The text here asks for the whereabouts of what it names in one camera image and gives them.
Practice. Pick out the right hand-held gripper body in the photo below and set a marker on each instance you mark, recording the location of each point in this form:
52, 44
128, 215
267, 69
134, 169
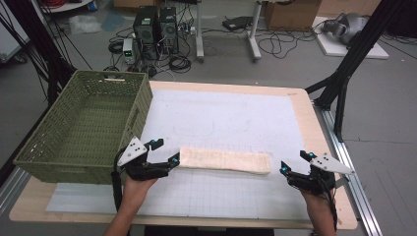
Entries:
314, 183

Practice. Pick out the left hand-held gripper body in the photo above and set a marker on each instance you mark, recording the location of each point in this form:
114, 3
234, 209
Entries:
137, 168

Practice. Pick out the beige towel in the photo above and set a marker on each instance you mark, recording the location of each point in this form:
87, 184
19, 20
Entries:
226, 160

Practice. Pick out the person's right hand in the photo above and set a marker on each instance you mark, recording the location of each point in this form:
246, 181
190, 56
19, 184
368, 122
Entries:
316, 200

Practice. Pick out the person's left hand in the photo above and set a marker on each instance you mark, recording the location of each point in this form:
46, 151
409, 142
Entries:
137, 187

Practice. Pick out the green plastic basket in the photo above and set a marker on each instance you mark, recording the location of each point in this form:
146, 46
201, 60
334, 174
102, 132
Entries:
91, 124

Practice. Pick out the white grid mat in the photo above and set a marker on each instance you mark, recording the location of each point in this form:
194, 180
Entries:
229, 124

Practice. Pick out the grey power supply unit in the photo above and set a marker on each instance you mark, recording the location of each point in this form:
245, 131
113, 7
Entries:
128, 50

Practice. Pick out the black metal stand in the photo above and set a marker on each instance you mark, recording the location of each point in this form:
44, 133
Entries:
354, 55
39, 46

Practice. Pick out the black computer tower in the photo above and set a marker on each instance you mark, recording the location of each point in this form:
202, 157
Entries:
146, 31
168, 29

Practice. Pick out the white table leg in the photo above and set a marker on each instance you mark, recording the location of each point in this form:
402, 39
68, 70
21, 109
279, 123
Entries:
199, 32
254, 36

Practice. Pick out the white floor board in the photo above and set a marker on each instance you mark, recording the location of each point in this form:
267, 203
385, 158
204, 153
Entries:
370, 50

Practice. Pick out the grey robot part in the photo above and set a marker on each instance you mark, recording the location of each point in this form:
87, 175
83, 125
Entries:
347, 28

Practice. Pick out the clear plastic bag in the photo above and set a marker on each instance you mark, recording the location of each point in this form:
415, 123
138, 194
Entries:
83, 24

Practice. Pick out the brown cardboard box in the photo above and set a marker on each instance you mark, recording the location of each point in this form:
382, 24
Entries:
291, 14

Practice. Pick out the flat black device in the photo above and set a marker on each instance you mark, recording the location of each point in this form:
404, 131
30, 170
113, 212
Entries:
237, 23

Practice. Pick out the round white table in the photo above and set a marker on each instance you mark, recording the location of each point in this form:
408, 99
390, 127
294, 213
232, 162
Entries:
65, 6

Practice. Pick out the aluminium rail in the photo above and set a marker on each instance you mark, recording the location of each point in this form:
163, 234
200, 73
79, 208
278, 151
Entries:
354, 177

